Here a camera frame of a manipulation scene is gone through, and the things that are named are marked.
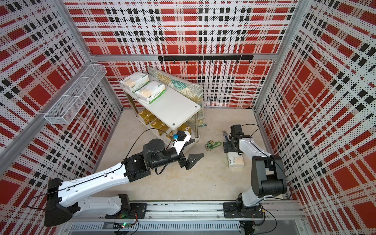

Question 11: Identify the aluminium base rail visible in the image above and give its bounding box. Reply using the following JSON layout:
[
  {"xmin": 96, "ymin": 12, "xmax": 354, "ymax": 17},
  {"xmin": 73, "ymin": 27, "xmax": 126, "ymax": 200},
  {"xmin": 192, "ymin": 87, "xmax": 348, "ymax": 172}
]
[{"xmin": 58, "ymin": 200, "xmax": 313, "ymax": 235}]

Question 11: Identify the green sloth figure keychain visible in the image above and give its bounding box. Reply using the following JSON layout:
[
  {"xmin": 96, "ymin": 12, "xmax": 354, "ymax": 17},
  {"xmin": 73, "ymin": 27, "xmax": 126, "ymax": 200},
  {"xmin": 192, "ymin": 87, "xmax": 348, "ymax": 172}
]
[{"xmin": 205, "ymin": 140, "xmax": 222, "ymax": 151}]

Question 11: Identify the white wire mesh basket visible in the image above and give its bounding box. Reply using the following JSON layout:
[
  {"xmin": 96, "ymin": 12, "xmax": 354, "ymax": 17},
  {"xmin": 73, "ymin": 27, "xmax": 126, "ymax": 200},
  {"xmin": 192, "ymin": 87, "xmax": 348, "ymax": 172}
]
[{"xmin": 44, "ymin": 64, "xmax": 106, "ymax": 125}]

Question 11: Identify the fan pattern cushion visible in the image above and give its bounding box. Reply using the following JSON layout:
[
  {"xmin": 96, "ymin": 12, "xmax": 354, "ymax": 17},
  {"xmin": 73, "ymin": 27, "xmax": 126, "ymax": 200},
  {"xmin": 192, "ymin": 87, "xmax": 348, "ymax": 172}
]
[{"xmin": 147, "ymin": 67, "xmax": 207, "ymax": 127}]

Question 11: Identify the white two-tier shelf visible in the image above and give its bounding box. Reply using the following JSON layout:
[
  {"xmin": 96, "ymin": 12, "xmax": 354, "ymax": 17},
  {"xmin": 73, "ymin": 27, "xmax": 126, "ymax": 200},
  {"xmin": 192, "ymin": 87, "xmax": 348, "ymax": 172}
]
[{"xmin": 125, "ymin": 86, "xmax": 200, "ymax": 145}]

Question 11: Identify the grey rabbit figure keychain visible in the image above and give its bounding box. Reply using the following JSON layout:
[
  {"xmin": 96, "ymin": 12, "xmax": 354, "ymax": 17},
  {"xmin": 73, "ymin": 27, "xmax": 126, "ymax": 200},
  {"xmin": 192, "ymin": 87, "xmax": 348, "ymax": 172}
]
[{"xmin": 222, "ymin": 130, "xmax": 229, "ymax": 142}]

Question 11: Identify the black wall hook rail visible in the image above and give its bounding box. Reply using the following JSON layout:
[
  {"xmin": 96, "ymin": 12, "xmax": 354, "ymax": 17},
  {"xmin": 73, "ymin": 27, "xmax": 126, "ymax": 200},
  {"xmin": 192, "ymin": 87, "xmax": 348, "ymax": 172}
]
[{"xmin": 158, "ymin": 55, "xmax": 254, "ymax": 63}]

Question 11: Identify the white green tissue pack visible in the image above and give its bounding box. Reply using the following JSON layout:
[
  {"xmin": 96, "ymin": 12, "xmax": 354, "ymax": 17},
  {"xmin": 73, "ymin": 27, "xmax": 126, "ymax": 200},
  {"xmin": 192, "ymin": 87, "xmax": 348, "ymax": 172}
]
[
  {"xmin": 227, "ymin": 152, "xmax": 245, "ymax": 168},
  {"xmin": 120, "ymin": 72, "xmax": 150, "ymax": 93},
  {"xmin": 135, "ymin": 81, "xmax": 165, "ymax": 104}
]

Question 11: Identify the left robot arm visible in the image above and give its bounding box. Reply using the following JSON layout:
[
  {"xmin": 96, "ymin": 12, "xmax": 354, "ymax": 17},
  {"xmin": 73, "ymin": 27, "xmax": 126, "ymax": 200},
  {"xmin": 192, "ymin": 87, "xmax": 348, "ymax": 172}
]
[{"xmin": 44, "ymin": 139, "xmax": 204, "ymax": 227}]

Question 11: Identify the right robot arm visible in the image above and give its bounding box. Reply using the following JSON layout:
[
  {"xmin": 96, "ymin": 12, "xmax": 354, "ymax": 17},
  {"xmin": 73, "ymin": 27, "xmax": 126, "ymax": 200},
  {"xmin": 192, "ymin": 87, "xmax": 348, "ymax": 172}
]
[{"xmin": 223, "ymin": 124, "xmax": 287, "ymax": 218}]

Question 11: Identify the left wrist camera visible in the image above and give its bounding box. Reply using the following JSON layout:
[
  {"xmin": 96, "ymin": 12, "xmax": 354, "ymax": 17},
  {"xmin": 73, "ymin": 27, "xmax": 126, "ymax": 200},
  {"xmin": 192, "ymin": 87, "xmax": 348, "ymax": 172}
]
[{"xmin": 173, "ymin": 131, "xmax": 191, "ymax": 155}]

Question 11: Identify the green circuit board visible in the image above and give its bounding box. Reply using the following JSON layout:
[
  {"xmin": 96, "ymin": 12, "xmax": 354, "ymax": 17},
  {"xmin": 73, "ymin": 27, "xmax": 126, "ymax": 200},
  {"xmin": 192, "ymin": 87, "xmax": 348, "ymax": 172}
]
[{"xmin": 113, "ymin": 223, "xmax": 134, "ymax": 230}]

